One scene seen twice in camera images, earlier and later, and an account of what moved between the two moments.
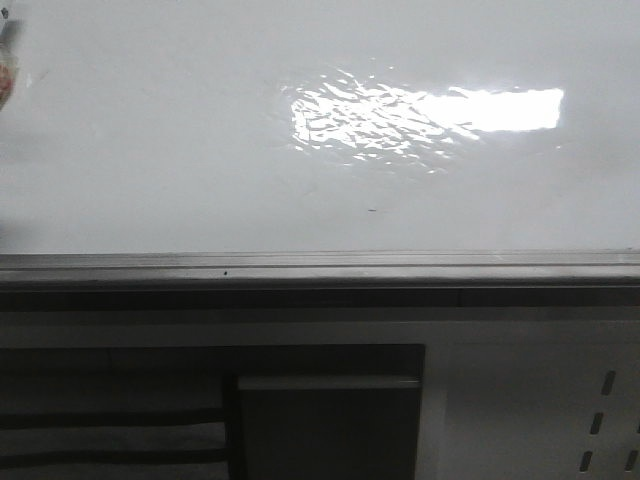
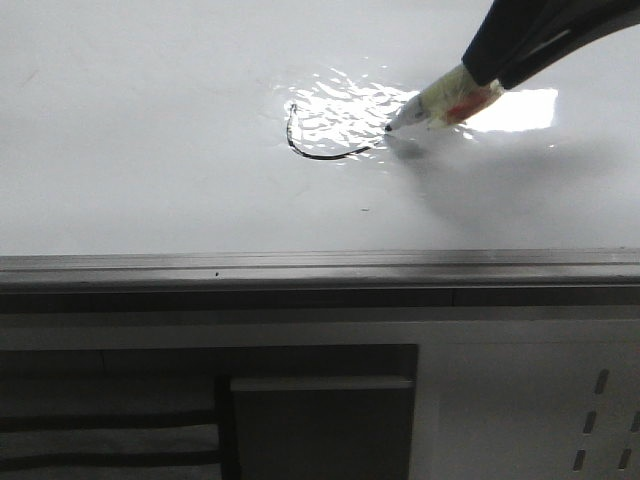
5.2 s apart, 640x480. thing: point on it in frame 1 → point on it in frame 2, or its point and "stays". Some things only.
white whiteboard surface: x=322 y=125 stays
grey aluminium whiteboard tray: x=544 y=279 stays
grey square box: x=329 y=427 stays
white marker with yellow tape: x=9 y=65 → x=450 y=99
